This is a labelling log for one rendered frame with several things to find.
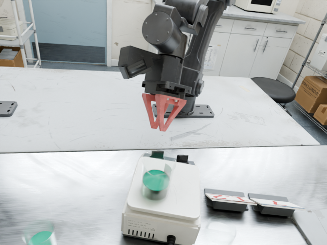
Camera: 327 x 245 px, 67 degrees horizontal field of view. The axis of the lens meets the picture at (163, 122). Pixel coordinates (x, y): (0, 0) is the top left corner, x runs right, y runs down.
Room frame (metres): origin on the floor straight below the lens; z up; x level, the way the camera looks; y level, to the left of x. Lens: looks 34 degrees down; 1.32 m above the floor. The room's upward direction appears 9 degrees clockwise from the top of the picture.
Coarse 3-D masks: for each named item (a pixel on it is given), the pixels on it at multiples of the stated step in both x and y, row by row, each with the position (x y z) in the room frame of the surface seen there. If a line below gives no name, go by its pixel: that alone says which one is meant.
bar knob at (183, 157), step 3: (177, 156) 0.40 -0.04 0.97; (180, 156) 0.40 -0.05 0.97; (183, 156) 0.40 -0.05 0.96; (186, 156) 0.41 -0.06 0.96; (177, 159) 0.40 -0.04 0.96; (180, 159) 0.40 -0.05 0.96; (183, 159) 0.40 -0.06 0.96; (186, 159) 0.41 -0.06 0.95; (180, 162) 0.39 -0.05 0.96; (183, 162) 0.39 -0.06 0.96; (186, 162) 0.40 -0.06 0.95
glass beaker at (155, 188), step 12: (144, 156) 0.28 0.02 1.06; (156, 156) 0.30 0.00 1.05; (168, 156) 0.30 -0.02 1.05; (144, 168) 0.26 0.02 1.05; (156, 168) 0.30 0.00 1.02; (168, 168) 0.29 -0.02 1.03; (144, 180) 0.26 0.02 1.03; (156, 180) 0.25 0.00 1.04; (168, 180) 0.26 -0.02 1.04; (144, 192) 0.26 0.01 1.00; (156, 192) 0.25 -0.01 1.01; (168, 192) 0.27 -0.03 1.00
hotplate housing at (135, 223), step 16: (128, 192) 0.28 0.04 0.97; (128, 208) 0.25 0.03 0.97; (128, 224) 0.24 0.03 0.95; (144, 224) 0.24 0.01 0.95; (160, 224) 0.24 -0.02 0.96; (176, 224) 0.24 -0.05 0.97; (192, 224) 0.24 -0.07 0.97; (160, 240) 0.24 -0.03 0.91; (176, 240) 0.24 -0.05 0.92; (192, 240) 0.23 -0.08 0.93
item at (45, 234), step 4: (40, 232) 0.21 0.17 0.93; (44, 232) 0.21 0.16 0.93; (48, 232) 0.21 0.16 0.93; (36, 236) 0.20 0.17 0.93; (40, 236) 0.20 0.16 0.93; (44, 236) 0.21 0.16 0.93; (48, 236) 0.21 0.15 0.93; (32, 240) 0.20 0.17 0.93; (36, 240) 0.20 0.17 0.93; (40, 240) 0.20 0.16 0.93; (44, 240) 0.20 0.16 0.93; (32, 244) 0.19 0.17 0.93
